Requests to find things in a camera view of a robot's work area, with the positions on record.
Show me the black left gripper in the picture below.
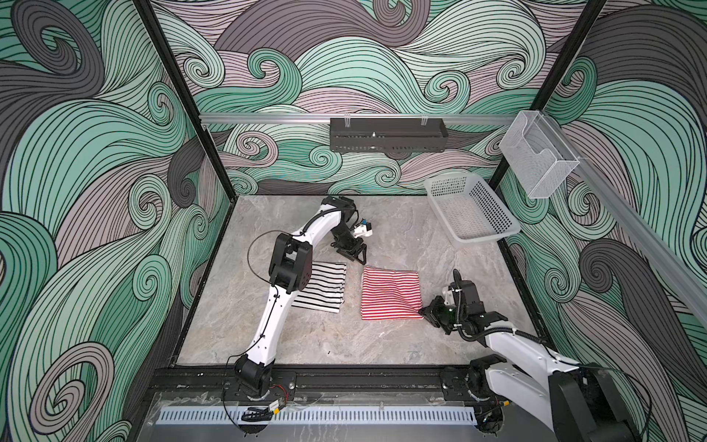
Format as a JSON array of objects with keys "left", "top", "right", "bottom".
[{"left": 330, "top": 227, "right": 367, "bottom": 266}]

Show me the aluminium rail wall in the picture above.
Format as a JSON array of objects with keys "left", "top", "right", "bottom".
[
  {"left": 199, "top": 112, "right": 516, "bottom": 126},
  {"left": 550, "top": 119, "right": 706, "bottom": 320}
]

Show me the black frame post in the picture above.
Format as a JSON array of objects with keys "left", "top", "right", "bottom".
[
  {"left": 489, "top": 1, "right": 605, "bottom": 192},
  {"left": 134, "top": 0, "right": 238, "bottom": 204}
]

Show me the aluminium rail right wall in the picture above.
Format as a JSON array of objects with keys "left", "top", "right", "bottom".
[{"left": 550, "top": 119, "right": 706, "bottom": 320}]

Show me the black frame post left rear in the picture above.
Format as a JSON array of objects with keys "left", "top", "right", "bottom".
[{"left": 134, "top": 0, "right": 238, "bottom": 204}]

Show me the white plastic laundry basket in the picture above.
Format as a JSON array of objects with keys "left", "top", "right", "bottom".
[{"left": 425, "top": 171, "right": 521, "bottom": 249}]

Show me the black frame post right rear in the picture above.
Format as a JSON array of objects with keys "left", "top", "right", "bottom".
[{"left": 489, "top": 1, "right": 605, "bottom": 192}]

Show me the black white striped tank top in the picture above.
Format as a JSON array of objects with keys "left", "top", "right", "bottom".
[{"left": 293, "top": 262, "right": 347, "bottom": 313}]

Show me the clear plastic wall bin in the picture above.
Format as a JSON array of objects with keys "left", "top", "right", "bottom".
[{"left": 500, "top": 110, "right": 580, "bottom": 200}]

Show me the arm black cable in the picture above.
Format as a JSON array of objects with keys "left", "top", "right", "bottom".
[
  {"left": 220, "top": 206, "right": 344, "bottom": 432},
  {"left": 451, "top": 269, "right": 653, "bottom": 432}
]

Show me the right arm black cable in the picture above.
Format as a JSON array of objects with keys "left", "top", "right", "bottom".
[{"left": 451, "top": 269, "right": 653, "bottom": 432}]

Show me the white slotted cable duct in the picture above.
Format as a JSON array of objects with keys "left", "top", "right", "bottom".
[{"left": 156, "top": 405, "right": 477, "bottom": 427}]

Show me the red white striped tank top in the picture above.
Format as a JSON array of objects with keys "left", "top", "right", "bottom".
[{"left": 360, "top": 266, "right": 423, "bottom": 320}]

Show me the black wall shelf tray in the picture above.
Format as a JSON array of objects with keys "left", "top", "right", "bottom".
[{"left": 329, "top": 117, "right": 449, "bottom": 154}]

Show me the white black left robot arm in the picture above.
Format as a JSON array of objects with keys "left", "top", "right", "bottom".
[{"left": 235, "top": 196, "right": 367, "bottom": 397}]

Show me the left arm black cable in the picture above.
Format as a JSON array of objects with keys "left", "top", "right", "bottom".
[{"left": 220, "top": 206, "right": 344, "bottom": 432}]

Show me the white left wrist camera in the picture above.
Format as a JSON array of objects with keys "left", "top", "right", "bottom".
[{"left": 352, "top": 219, "right": 373, "bottom": 239}]

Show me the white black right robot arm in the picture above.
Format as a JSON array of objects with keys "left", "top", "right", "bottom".
[{"left": 418, "top": 271, "right": 649, "bottom": 441}]

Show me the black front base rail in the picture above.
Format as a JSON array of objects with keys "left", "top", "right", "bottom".
[{"left": 143, "top": 357, "right": 511, "bottom": 404}]

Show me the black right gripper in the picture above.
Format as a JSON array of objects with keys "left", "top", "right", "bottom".
[{"left": 417, "top": 294, "right": 465, "bottom": 332}]

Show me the aluminium rail back wall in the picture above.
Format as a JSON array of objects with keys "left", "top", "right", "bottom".
[{"left": 199, "top": 112, "right": 516, "bottom": 126}]

